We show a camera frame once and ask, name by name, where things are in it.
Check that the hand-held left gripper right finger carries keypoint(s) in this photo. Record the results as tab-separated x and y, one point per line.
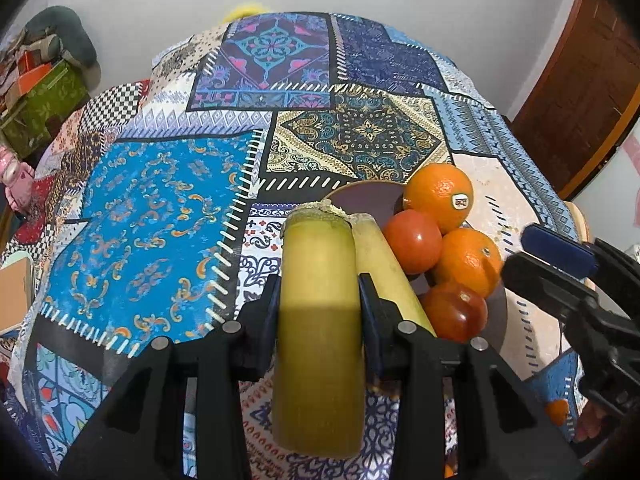
371	312

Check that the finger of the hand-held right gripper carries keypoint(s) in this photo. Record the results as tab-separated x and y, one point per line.
555	249
545	285

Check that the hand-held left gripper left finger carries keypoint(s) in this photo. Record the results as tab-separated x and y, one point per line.
270	312

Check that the yellow-green banana piece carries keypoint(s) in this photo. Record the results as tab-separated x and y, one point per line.
385	270
320	335

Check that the red tomato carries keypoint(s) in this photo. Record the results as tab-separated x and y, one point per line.
412	241
452	312

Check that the small tangerine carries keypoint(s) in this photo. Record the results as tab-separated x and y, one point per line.
557	411

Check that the purple round plate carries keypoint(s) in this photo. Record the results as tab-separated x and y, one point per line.
367	197

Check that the large orange with sticker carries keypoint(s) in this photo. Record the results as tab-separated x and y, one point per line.
435	195

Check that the person's right hand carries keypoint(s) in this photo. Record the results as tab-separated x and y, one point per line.
595	422

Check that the patchwork printed blanket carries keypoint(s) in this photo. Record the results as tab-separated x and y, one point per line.
165	200

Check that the brown wooden wardrobe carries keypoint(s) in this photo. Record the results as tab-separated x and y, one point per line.
575	85

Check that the tan cardboard piece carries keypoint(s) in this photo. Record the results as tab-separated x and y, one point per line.
15	290

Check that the pink plush toy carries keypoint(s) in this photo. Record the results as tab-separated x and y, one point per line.
12	177

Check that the yellow fluffy object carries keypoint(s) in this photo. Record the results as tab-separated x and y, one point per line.
245	10

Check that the green patterned box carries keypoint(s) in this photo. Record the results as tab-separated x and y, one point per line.
45	105

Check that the orange box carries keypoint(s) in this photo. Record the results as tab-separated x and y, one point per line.
35	74

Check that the grey-green plush cushion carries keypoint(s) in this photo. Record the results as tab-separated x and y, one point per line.
62	35

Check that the pile of clutter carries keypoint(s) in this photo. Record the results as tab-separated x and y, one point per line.
17	57

